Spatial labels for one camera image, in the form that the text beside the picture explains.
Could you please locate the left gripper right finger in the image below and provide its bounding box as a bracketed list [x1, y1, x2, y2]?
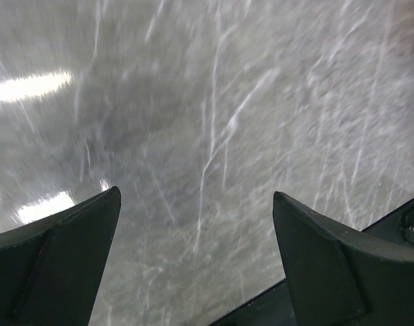
[272, 190, 414, 326]

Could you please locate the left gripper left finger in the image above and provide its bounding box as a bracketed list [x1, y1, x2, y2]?
[0, 186, 121, 325]

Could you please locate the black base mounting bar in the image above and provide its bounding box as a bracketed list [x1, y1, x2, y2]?
[210, 192, 414, 326]

